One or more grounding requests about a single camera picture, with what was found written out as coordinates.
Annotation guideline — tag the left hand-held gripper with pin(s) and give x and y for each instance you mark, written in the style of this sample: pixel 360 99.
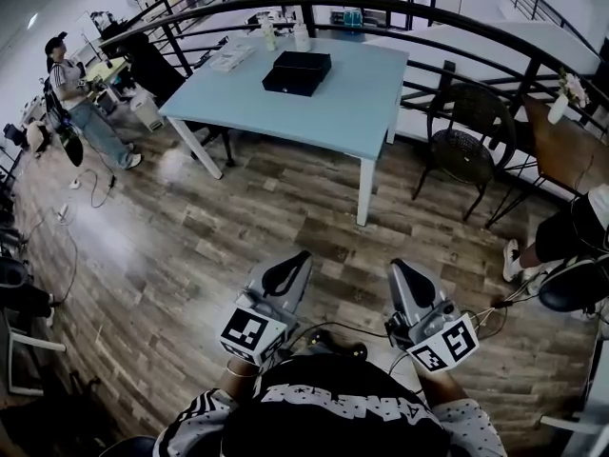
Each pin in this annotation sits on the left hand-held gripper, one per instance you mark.
pixel 252 333

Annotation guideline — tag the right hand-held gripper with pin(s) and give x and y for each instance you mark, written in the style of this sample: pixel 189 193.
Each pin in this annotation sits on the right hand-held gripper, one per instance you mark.
pixel 445 345

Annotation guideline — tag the black rectangular box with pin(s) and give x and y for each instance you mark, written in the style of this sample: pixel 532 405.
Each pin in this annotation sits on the black rectangular box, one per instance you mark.
pixel 304 60
pixel 290 84

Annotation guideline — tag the person's left forearm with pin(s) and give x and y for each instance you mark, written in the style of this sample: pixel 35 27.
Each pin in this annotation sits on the person's left forearm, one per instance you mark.
pixel 240 386

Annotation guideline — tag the person's right forearm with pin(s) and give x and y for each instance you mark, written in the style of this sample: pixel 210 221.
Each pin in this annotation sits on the person's right forearm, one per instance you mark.
pixel 440 388

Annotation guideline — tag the person's black shoe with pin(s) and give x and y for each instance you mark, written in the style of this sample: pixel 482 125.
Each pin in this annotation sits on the person's black shoe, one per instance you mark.
pixel 352 348

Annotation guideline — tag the person's torso in printed shirt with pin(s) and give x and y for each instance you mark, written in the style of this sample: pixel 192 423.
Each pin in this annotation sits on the person's torso in printed shirt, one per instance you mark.
pixel 333 412

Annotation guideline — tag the dark wicker chair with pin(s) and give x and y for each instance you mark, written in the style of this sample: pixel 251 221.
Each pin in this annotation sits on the dark wicker chair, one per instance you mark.
pixel 459 152

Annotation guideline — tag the black round stool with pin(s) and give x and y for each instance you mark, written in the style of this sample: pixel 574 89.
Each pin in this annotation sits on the black round stool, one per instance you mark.
pixel 571 293

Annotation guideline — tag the white storage cabinet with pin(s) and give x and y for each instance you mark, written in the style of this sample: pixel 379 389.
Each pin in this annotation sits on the white storage cabinet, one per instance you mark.
pixel 145 112

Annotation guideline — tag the white power strip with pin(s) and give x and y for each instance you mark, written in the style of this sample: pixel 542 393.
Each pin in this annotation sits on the white power strip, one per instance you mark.
pixel 63 213

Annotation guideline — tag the printed wipes packet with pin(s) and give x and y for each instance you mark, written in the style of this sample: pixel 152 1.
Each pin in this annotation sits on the printed wipes packet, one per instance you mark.
pixel 233 59

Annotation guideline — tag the white vase with pink flowers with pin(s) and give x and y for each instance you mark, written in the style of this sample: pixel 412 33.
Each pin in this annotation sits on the white vase with pink flowers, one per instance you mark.
pixel 557 110

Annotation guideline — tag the white plastic bottle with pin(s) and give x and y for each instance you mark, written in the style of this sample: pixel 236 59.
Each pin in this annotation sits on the white plastic bottle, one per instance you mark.
pixel 302 38

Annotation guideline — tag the black office chair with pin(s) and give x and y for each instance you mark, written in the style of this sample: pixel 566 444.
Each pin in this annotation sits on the black office chair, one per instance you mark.
pixel 152 69

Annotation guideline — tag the pale green plastic bottle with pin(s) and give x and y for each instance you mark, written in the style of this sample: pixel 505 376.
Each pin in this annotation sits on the pale green plastic bottle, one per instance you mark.
pixel 269 36

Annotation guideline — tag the black metal railing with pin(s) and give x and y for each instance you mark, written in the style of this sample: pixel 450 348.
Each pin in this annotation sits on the black metal railing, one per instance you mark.
pixel 309 17

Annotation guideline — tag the blue box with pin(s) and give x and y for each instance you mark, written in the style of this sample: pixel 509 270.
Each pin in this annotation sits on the blue box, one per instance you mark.
pixel 346 17

